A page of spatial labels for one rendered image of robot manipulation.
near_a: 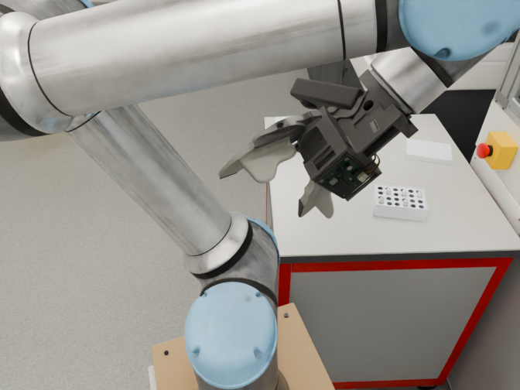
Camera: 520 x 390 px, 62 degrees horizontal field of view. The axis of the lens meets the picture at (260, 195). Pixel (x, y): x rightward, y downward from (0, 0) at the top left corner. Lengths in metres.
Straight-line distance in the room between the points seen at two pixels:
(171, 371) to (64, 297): 1.28
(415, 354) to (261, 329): 0.96
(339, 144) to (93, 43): 0.25
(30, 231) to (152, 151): 1.89
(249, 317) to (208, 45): 0.36
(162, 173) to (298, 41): 0.30
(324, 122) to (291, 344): 0.45
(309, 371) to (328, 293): 0.39
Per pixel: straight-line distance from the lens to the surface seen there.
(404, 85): 0.47
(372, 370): 1.51
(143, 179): 0.55
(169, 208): 0.57
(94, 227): 2.30
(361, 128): 0.48
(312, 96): 0.55
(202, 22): 0.31
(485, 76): 1.72
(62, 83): 0.36
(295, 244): 1.02
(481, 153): 1.23
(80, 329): 1.92
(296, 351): 0.80
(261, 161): 0.49
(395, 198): 1.14
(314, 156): 0.47
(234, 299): 0.58
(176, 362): 0.82
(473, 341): 1.51
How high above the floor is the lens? 1.50
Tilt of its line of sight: 40 degrees down
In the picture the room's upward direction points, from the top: straight up
